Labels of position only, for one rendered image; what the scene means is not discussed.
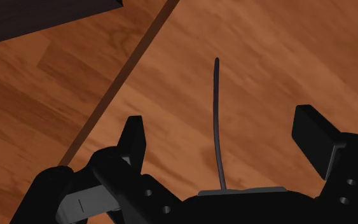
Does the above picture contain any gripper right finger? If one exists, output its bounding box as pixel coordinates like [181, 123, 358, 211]
[291, 104, 358, 224]

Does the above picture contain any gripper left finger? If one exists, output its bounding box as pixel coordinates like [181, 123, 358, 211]
[10, 115, 182, 224]

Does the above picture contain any thin dark curved utensil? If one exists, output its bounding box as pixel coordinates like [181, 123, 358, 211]
[212, 57, 228, 191]

